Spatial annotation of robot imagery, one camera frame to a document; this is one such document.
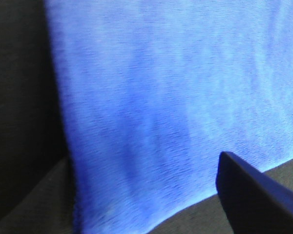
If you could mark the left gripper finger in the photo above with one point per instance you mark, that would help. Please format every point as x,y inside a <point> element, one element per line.
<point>253,202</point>

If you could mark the blue microfiber towel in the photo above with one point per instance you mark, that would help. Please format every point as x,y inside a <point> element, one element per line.
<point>152,91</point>

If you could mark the black table cover cloth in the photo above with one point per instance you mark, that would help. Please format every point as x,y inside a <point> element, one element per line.
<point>37,183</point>

